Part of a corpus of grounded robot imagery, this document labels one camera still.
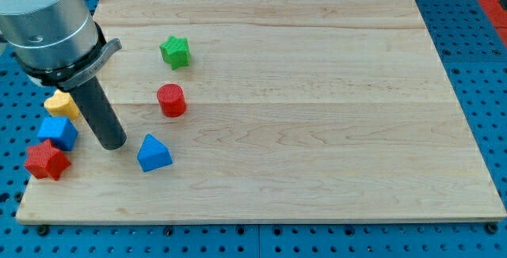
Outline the red cylinder block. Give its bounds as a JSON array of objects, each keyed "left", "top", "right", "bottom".
[{"left": 157, "top": 84, "right": 187, "bottom": 117}]

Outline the yellow heart block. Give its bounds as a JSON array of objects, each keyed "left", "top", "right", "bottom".
[{"left": 44, "top": 89, "right": 80, "bottom": 120}]

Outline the blue triangle block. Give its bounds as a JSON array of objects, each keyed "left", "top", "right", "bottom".
[{"left": 137, "top": 134, "right": 173, "bottom": 173}]

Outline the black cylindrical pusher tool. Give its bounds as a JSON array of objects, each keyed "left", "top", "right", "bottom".
[{"left": 70, "top": 77, "right": 127, "bottom": 150}]

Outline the red star block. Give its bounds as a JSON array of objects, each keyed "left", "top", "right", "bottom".
[{"left": 24, "top": 139, "right": 71, "bottom": 181}]

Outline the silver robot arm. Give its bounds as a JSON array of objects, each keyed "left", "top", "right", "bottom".
[{"left": 1, "top": 0, "right": 122, "bottom": 91}]

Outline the green star block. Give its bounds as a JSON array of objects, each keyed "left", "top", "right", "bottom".
[{"left": 159, "top": 36, "right": 190, "bottom": 70}]

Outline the wooden board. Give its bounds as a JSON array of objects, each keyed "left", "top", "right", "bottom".
[{"left": 17, "top": 0, "right": 506, "bottom": 225}]

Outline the blue cube block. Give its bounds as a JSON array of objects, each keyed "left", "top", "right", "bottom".
[{"left": 37, "top": 117, "right": 78, "bottom": 151}]

